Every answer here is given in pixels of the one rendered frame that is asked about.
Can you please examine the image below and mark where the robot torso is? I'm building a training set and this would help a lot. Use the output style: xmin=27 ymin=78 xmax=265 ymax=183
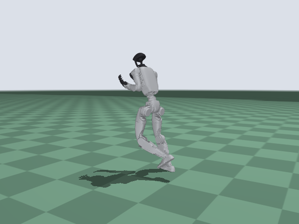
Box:
xmin=138 ymin=67 xmax=160 ymax=113

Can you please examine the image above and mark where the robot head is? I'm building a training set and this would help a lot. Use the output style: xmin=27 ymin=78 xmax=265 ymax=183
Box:
xmin=133 ymin=53 xmax=146 ymax=67

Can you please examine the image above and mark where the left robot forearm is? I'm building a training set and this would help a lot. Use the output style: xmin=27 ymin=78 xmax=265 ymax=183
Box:
xmin=123 ymin=82 xmax=138 ymax=91

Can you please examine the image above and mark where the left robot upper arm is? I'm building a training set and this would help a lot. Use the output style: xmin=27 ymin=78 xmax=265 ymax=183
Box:
xmin=131 ymin=68 xmax=142 ymax=92

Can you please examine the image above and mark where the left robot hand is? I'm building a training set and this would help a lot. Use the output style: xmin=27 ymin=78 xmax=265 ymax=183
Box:
xmin=118 ymin=75 xmax=128 ymax=87

